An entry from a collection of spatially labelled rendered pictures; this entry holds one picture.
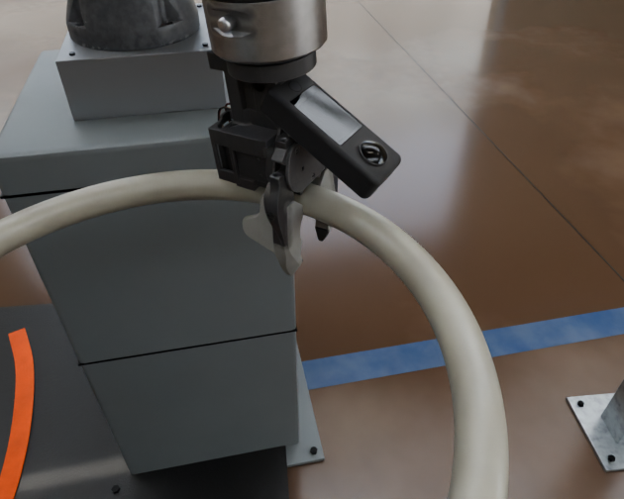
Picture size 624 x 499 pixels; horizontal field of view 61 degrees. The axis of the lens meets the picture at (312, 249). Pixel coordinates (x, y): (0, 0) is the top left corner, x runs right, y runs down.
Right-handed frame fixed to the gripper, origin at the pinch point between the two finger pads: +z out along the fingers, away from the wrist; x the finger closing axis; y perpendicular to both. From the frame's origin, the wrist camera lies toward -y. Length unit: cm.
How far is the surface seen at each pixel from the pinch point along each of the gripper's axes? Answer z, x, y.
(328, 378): 86, -37, 25
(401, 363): 88, -52, 10
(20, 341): 78, -2, 106
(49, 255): 14.6, 5.1, 44.2
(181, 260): 20.4, -7.5, 30.8
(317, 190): -7.8, 0.2, -1.4
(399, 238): -7.6, 2.9, -10.6
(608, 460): 89, -51, -44
